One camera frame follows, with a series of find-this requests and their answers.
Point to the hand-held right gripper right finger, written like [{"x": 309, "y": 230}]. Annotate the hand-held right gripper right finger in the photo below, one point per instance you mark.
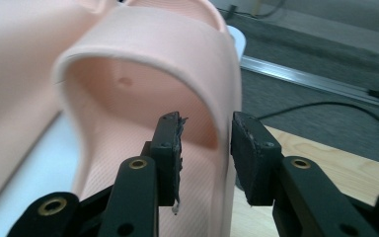
[{"x": 253, "y": 158}]

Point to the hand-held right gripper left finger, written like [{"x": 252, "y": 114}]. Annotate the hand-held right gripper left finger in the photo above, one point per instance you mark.
[{"x": 169, "y": 158}]

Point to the pink slipper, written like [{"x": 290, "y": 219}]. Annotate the pink slipper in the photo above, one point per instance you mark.
[
  {"x": 164, "y": 49},
  {"x": 19, "y": 82}
]

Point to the metal floor rail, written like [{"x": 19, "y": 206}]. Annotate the metal floor rail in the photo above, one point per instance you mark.
[{"x": 309, "y": 79}]

